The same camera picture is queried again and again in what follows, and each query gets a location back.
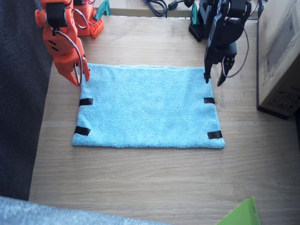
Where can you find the green plastic folder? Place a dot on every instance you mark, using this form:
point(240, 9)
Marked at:
point(243, 213)

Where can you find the brown cardboard box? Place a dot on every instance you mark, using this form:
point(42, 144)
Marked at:
point(281, 58)

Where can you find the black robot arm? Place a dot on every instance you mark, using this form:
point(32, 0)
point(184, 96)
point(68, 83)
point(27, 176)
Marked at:
point(208, 21)

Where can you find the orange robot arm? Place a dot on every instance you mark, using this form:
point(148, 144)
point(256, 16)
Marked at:
point(97, 29)

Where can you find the light blue towel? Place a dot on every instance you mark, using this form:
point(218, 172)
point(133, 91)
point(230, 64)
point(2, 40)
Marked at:
point(150, 105)

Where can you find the dark grey fabric panel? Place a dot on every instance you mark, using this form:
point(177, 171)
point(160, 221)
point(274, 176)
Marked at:
point(18, 93)

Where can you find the light grey fabric panel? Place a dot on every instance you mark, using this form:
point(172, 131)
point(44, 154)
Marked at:
point(47, 213)

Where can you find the green table clamp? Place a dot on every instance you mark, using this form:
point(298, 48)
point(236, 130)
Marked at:
point(194, 16)
point(104, 8)

